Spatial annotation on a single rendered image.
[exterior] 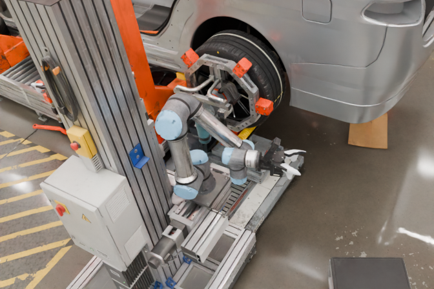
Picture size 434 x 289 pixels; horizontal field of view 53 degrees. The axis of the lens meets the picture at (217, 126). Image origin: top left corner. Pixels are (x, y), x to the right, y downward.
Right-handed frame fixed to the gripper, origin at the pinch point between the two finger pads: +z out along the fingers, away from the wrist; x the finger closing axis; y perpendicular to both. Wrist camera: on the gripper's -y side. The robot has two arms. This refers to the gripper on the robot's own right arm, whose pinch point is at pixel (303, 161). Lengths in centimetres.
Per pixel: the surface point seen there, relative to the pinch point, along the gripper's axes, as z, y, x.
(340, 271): 19, 88, -18
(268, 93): -34, 21, -88
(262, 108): -36, 27, -79
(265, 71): -37, 8, -92
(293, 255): -11, 118, -47
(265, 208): -35, 107, -74
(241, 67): -48, -1, -79
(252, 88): -43, 14, -82
